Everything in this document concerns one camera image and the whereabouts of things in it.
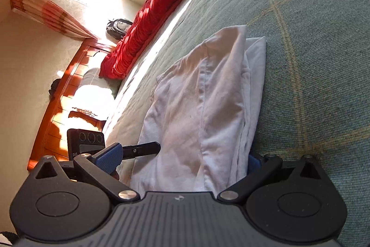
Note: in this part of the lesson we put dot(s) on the wooden headboard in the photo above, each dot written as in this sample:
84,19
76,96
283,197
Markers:
55,114

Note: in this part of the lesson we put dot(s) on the white long-sleeve printed shirt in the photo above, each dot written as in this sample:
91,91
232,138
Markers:
208,108

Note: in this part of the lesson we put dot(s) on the small dark cloth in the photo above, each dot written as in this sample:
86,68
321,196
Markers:
54,87

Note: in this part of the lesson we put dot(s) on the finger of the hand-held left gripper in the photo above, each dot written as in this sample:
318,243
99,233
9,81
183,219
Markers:
141,149

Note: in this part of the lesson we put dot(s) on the bed with green plaid sheet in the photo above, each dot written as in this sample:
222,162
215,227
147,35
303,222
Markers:
303,33

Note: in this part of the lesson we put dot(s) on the grey backpack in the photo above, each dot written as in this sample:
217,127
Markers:
118,28

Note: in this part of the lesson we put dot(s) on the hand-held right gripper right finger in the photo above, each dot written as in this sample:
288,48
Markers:
254,163

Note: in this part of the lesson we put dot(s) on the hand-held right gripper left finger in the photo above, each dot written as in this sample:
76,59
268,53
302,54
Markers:
109,158

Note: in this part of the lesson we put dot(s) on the red quilt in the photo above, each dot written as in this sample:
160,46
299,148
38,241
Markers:
150,21

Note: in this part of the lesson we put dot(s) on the pink hanging curtain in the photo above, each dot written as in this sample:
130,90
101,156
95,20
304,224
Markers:
49,12

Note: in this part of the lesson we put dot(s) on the light plaid pillow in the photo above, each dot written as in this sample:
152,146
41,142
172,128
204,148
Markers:
95,90

